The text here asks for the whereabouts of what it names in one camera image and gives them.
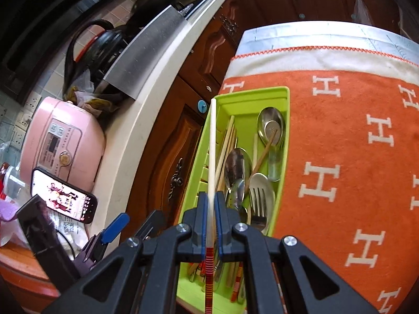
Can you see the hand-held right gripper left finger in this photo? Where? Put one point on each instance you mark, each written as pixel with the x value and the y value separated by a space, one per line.
pixel 202 225

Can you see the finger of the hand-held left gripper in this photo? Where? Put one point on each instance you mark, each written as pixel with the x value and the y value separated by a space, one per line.
pixel 114 225
pixel 152 224

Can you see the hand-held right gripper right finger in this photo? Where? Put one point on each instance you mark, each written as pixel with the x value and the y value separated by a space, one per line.
pixel 221 225

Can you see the small steel spoon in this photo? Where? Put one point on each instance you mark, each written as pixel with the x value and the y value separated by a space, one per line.
pixel 236 196

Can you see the steel fork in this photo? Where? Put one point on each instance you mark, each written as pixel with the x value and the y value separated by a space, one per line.
pixel 258 209

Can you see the large steel spoon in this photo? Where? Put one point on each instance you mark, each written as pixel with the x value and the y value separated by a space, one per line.
pixel 238 166

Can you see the brown wooden chopstick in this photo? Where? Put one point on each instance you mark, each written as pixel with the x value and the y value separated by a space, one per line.
pixel 262 158

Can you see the green plastic utensil tray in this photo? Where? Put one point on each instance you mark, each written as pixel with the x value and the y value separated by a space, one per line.
pixel 281 170

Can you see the bundle of chopsticks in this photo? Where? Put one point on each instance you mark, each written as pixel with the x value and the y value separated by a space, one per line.
pixel 234 142

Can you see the white printed packet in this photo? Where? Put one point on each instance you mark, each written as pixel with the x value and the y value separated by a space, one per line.
pixel 70 229

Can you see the purple cloth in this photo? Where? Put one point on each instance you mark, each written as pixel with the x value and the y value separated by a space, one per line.
pixel 6 210

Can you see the black smartphone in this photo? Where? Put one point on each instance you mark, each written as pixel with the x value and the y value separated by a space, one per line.
pixel 65 196

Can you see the white kitchen countertop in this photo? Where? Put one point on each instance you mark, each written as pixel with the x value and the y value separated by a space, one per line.
pixel 137 130

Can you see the pink rice cooker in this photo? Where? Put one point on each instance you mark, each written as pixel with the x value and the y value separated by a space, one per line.
pixel 65 130

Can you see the blue round cabinet hook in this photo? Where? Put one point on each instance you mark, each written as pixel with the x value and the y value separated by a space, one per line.
pixel 202 106

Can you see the plastic bag of food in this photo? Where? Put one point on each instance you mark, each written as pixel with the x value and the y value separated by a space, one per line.
pixel 91 101

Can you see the orange patterned blanket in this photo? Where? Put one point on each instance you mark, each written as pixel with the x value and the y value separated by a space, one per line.
pixel 327 130

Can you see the steel splash guard panel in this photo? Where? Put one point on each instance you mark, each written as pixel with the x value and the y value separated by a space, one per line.
pixel 144 55

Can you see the black pressure cooker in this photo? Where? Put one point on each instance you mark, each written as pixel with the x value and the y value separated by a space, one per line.
pixel 104 45

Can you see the black range hood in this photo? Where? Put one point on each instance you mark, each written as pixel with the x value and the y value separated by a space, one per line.
pixel 49 23

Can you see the pale blue table cover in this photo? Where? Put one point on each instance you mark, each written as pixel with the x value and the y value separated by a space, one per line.
pixel 311 34

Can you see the black wok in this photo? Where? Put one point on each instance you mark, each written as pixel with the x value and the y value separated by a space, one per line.
pixel 154 0

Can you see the clear hanging plastic bag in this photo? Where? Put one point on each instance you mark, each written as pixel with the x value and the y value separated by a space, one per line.
pixel 360 9

